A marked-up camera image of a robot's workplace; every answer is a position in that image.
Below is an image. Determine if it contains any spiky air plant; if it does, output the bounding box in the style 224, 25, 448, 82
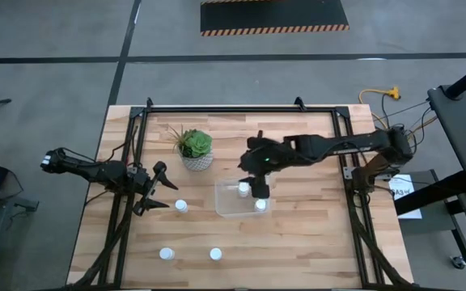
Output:
167, 124, 188, 157

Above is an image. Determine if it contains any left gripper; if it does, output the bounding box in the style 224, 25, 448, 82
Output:
125, 160, 180, 217

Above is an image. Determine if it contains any green succulent plant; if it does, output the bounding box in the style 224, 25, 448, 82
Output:
182, 128, 214, 158

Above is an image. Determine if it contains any black hazard-striped floor mat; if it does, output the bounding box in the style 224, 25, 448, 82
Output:
199, 0, 350, 38

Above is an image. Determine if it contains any black aluminium table frame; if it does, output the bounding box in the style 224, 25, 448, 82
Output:
66, 96, 416, 291

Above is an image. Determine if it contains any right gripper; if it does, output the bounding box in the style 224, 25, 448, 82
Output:
237, 129, 289, 200

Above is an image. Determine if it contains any white paper sheet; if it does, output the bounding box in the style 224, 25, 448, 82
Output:
388, 173, 424, 221

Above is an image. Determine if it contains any triangle-patterned plant pot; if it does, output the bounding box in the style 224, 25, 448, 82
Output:
179, 150, 214, 172

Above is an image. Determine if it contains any clear plastic basket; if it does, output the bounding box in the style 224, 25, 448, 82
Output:
214, 174, 273, 219

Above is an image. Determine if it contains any dark grey side table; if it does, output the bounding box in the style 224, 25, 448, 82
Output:
426, 82, 466, 280

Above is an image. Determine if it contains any yellow cable plug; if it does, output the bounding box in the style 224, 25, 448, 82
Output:
358, 85, 402, 122

